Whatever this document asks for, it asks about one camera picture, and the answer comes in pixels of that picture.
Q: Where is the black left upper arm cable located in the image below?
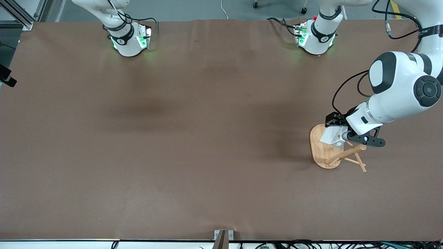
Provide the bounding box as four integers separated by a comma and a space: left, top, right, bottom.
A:
372, 0, 424, 53

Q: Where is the black base cable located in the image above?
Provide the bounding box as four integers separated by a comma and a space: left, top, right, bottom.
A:
266, 17, 299, 37
106, 0, 159, 35

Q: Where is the metal right base connector panel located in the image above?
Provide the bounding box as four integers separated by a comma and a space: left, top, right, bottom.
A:
137, 25, 153, 49

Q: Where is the black left base cable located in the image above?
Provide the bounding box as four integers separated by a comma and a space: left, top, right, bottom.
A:
266, 17, 299, 37

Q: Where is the aluminium frame profile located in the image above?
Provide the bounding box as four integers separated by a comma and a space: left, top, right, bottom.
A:
0, 0, 47, 31

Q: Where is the black right base cable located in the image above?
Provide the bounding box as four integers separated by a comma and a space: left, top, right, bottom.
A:
106, 0, 159, 35

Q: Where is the wooden cup rack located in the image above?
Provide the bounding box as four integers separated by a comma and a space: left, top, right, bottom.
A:
309, 124, 368, 173

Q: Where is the metal table edge bracket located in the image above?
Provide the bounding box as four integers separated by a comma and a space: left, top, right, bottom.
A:
214, 230, 234, 249

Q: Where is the metal left base connector panel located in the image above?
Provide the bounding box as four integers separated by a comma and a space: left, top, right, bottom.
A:
294, 22, 308, 47

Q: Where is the metal base connector panel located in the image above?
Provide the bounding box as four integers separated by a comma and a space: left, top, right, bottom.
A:
294, 22, 308, 47
137, 25, 153, 49

